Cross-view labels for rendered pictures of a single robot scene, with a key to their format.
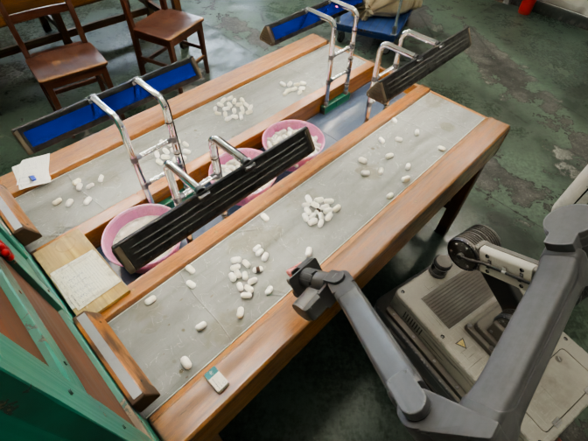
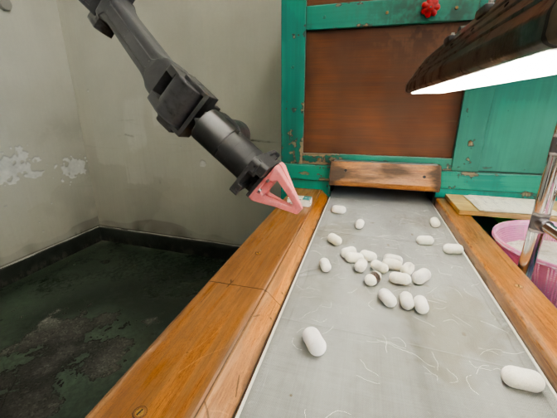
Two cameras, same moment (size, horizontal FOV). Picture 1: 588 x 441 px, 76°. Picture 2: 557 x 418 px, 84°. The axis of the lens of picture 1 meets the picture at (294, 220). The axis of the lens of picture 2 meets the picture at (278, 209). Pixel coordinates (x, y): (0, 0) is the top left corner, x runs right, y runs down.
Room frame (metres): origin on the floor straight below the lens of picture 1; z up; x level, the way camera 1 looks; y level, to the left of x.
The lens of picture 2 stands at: (0.97, -0.23, 1.01)
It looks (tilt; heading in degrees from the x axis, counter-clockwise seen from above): 18 degrees down; 153
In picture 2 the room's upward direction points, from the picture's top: straight up
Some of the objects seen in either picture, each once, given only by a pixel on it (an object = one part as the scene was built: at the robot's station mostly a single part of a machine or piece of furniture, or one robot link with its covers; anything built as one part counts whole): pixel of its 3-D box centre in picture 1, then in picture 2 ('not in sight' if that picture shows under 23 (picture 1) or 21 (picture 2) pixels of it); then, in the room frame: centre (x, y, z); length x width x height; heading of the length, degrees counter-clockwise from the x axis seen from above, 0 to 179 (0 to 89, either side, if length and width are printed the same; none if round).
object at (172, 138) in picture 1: (145, 151); not in sight; (1.02, 0.53, 0.90); 0.20 x 0.19 x 0.45; 137
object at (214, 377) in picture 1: (216, 379); (299, 201); (0.29, 0.18, 0.78); 0.06 x 0.04 x 0.02; 47
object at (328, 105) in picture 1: (327, 57); not in sight; (1.73, -0.12, 0.90); 0.20 x 0.19 x 0.45; 137
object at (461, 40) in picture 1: (425, 59); not in sight; (1.40, -0.47, 1.08); 0.62 x 0.08 x 0.07; 137
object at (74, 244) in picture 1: (80, 272); (524, 208); (0.59, 0.65, 0.77); 0.33 x 0.15 x 0.01; 47
